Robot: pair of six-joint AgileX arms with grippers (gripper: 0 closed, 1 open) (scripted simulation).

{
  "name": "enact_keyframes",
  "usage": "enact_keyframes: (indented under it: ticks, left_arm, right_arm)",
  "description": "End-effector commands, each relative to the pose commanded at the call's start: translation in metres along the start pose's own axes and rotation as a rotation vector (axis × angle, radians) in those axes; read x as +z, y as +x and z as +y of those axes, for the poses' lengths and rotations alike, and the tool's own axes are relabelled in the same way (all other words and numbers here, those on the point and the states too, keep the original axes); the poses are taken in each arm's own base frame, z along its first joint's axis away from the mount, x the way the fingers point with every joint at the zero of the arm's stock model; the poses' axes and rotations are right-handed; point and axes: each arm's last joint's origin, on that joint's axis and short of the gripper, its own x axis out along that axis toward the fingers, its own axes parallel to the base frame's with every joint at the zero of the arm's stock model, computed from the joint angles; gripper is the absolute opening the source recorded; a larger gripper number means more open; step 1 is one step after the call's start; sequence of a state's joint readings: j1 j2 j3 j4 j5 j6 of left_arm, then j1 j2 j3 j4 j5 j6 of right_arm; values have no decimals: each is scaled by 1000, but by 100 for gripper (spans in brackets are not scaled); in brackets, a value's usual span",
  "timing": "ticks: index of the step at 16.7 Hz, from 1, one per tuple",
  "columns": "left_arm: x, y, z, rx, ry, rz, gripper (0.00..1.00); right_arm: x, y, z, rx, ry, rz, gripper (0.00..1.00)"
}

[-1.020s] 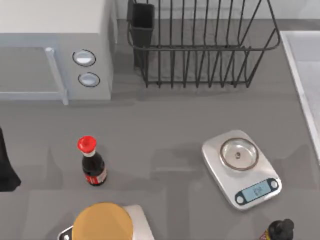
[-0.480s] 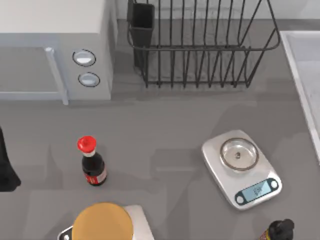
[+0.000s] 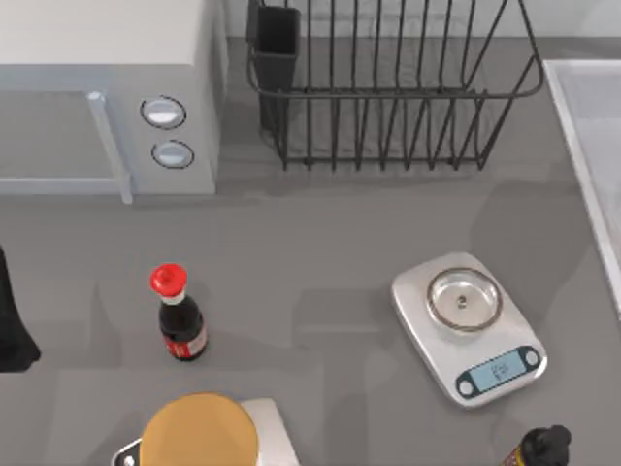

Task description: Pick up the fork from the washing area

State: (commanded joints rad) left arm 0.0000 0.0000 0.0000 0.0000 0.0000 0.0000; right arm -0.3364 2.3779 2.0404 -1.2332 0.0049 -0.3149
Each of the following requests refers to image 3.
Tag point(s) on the large microwave knob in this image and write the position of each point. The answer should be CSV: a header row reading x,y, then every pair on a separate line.
x,y
163,112

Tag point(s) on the small microwave knob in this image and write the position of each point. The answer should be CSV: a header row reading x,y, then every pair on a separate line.
x,y
172,154

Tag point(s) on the orange round bread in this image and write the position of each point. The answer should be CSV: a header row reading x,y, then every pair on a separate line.
x,y
199,432

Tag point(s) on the black cutlery holder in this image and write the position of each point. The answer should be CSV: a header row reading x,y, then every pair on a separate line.
x,y
274,53

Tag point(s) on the silver kitchen scale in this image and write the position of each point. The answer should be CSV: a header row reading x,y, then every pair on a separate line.
x,y
468,330

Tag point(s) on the pale microwave oven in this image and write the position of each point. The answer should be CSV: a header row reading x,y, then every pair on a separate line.
x,y
97,39

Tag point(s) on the dark bottle with red cap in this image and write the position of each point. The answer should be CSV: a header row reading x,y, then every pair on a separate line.
x,y
180,325

